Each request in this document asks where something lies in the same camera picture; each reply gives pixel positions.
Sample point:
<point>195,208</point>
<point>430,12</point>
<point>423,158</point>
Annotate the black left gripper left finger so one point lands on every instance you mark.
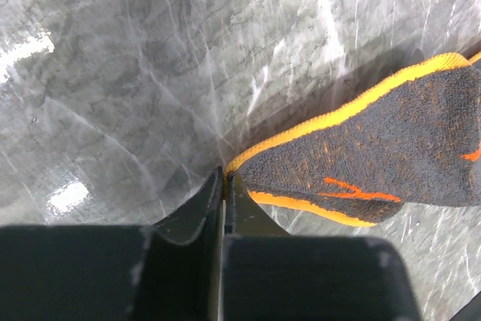
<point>181,270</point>

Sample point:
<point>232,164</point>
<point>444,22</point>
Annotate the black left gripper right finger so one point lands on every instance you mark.
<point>257,265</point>

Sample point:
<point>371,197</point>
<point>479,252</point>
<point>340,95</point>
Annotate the grey orange giraffe towel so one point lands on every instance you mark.
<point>412,138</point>

